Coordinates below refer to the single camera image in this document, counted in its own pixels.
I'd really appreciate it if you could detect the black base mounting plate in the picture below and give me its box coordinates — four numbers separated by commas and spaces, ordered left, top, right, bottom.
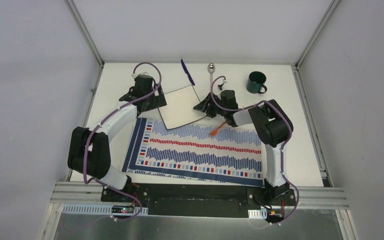
100, 183, 296, 218

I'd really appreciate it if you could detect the blue plastic knife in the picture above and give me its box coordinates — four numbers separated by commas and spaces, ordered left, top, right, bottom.
180, 58, 196, 86

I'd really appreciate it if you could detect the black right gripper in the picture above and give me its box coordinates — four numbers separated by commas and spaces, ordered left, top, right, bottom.
193, 92, 228, 119

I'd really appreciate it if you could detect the white square plate black rim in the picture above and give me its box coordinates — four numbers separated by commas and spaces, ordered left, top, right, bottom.
158, 85, 206, 130

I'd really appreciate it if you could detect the aluminium frame rail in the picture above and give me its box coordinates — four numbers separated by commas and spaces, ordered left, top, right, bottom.
50, 181, 349, 210

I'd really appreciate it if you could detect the dark green mug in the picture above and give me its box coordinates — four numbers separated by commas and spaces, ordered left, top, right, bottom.
246, 71, 268, 94

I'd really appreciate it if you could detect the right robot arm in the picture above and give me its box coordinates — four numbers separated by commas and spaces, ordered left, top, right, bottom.
193, 90, 294, 205

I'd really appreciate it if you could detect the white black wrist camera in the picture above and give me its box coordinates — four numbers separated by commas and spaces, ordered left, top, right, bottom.
220, 90, 238, 111

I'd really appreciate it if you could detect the blue striped placemat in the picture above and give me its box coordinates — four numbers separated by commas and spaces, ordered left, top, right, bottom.
121, 117, 264, 187

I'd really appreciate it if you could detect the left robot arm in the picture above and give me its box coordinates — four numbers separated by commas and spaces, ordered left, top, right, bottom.
67, 88, 167, 203

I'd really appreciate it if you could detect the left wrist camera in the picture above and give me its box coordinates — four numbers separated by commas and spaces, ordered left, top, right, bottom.
119, 74, 156, 102

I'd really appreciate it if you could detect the metal spoon pink handle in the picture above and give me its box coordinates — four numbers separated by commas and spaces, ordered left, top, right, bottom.
207, 62, 215, 93

